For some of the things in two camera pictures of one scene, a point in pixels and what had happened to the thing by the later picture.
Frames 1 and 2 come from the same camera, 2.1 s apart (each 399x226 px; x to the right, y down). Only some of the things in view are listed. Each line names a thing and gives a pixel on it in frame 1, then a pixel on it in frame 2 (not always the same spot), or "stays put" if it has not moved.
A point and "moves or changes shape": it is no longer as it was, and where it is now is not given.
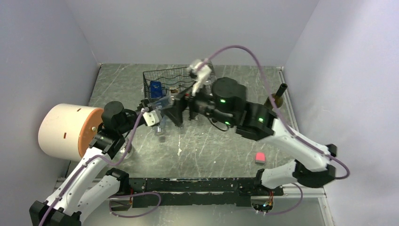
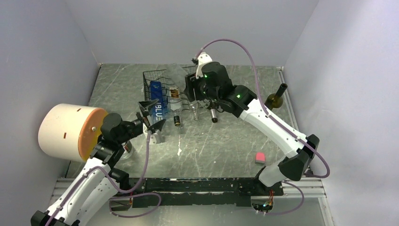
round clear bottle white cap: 130,152 stays put
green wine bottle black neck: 278,97 stays put
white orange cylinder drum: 66,131 stays put
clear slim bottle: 160,129 moves or changes shape
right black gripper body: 201,102 → 201,91
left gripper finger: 162,102 → 145,107
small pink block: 260,157 stays put
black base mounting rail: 147,192 stays put
